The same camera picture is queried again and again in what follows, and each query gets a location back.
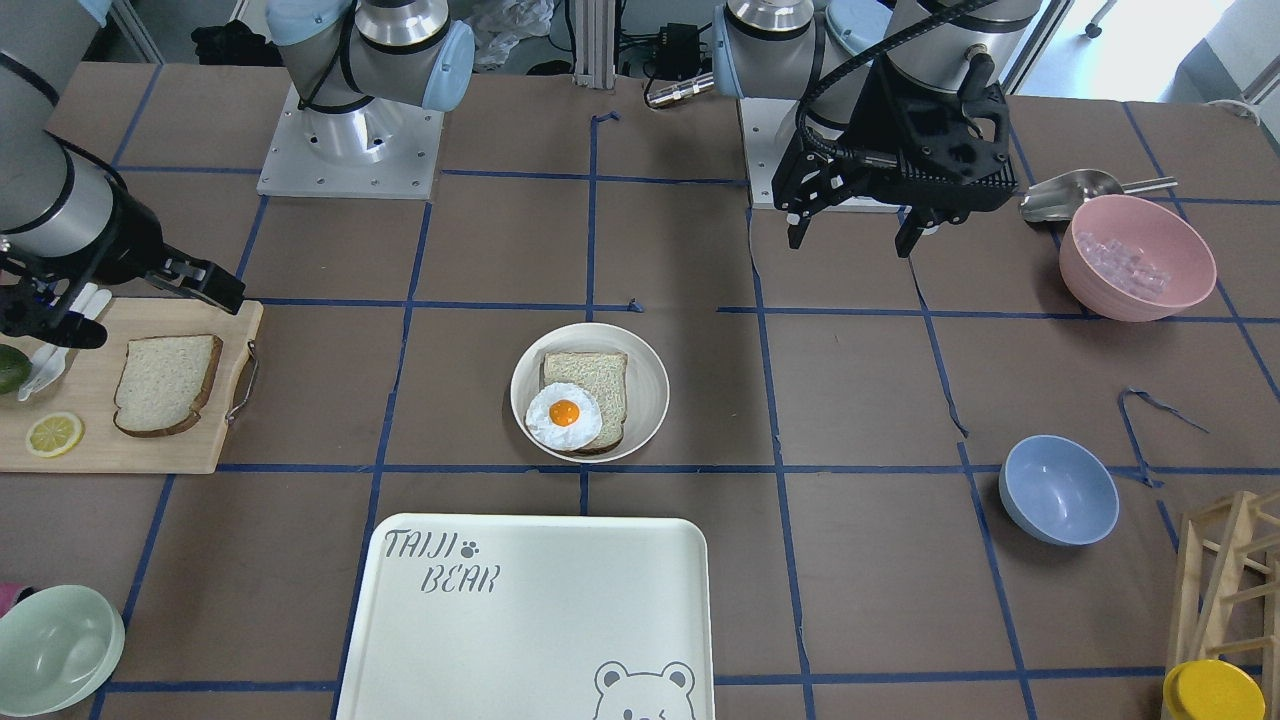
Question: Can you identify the metal scoop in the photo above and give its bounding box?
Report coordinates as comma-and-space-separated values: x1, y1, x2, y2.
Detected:
1019, 169, 1179, 224

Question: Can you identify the cream round plate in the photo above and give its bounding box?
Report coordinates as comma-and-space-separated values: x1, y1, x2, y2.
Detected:
508, 322, 669, 464

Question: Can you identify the bread slice on plate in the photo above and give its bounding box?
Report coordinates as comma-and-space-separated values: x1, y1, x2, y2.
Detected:
541, 352, 628, 455

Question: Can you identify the wooden rack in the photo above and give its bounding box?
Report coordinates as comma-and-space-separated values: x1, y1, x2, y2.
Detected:
1166, 491, 1279, 719

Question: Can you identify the blue bowl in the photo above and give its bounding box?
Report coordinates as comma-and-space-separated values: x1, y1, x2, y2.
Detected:
998, 434, 1120, 547

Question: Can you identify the yellow cup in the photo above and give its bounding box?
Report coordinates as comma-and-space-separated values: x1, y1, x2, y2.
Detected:
1160, 659, 1267, 719

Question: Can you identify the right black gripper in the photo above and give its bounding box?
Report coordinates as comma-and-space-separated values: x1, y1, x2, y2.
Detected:
1, 188, 244, 348

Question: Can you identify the pink bowl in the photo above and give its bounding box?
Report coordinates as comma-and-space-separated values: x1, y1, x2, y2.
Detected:
1059, 195, 1219, 322

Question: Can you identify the aluminium frame post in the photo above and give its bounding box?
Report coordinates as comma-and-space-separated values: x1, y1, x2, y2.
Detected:
566, 0, 620, 92

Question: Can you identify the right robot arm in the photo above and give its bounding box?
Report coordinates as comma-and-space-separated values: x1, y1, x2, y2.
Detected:
1, 1, 244, 348

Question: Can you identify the lemon slice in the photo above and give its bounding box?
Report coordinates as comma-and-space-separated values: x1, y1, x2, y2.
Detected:
26, 411, 84, 459

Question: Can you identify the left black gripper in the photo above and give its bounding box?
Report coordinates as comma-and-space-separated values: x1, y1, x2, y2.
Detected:
771, 58, 1019, 259

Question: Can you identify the fried egg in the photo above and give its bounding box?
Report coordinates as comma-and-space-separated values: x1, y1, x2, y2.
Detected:
524, 382, 604, 452

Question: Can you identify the green avocado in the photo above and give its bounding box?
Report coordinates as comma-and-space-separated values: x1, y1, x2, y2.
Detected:
0, 345, 33, 396

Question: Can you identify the bread slice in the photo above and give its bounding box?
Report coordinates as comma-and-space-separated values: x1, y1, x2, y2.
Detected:
541, 352, 628, 455
113, 334, 223, 439

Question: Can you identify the cream bear serving tray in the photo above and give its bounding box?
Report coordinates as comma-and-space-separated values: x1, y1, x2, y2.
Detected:
335, 512, 716, 719

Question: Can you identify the green bowl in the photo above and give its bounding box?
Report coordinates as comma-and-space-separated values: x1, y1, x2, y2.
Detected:
1, 585, 125, 717

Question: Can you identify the wooden cutting board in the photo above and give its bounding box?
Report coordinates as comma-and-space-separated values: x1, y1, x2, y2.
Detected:
1, 297, 264, 474

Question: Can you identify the pink cloth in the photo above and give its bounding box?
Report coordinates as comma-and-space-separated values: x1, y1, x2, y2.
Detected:
0, 582, 37, 618

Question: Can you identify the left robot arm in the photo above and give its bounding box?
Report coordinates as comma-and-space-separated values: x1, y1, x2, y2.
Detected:
710, 1, 1041, 258

